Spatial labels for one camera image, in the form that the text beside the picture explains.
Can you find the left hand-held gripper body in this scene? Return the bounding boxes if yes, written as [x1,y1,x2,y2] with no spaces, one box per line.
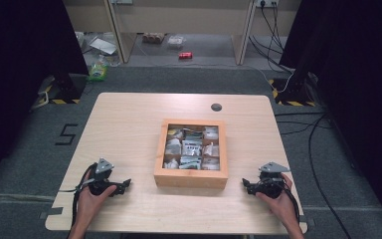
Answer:
[86,157,117,197]

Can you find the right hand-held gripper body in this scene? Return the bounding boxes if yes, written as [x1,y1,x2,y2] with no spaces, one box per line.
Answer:
[257,161,291,200]

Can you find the wooden box with glass lid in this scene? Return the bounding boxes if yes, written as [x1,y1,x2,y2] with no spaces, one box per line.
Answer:
[153,119,230,190]

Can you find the person's right hand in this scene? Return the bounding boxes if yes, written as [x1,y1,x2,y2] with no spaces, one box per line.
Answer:
[255,172,301,230]

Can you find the person's left hand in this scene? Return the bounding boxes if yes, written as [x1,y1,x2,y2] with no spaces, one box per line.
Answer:
[74,176,118,227]

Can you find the grey tape strip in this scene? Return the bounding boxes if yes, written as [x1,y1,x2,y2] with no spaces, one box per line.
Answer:
[297,215,316,229]

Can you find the group of assorted small sachets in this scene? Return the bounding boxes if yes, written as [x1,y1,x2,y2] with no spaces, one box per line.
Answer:
[163,124,221,171]

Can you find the black stand base striped tape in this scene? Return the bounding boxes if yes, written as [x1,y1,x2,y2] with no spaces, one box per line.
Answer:
[268,77,316,108]
[34,73,88,106]

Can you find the green plastic bottle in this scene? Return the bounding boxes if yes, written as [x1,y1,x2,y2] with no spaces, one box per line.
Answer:
[88,54,109,83]

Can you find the black curtain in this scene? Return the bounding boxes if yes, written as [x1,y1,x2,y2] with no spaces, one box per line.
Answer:
[279,0,382,235]
[0,0,90,193]

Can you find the white flat sheet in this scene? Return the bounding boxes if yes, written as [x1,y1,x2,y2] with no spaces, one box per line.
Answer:
[89,37,118,56]

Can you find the brown cardboard egg tray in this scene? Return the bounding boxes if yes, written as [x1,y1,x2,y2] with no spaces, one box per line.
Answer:
[141,32,166,45]

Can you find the clear plastic container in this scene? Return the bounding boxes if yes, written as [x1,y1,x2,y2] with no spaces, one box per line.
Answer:
[166,34,187,51]

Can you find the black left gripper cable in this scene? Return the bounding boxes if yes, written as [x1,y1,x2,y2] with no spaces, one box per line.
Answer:
[69,163,97,230]

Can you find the long black floor cable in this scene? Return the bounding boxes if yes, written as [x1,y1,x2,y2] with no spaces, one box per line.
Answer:
[274,112,353,239]

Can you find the white floor cable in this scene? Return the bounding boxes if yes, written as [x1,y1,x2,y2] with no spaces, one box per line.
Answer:
[245,64,294,95]

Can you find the bundle of black power cables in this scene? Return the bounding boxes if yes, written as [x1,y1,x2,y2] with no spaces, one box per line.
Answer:
[248,3,294,75]

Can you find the beige desk frame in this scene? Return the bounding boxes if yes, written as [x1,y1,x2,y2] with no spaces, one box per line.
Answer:
[62,0,302,66]

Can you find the white wall socket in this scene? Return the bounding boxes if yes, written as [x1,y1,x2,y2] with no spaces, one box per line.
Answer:
[255,0,280,9]

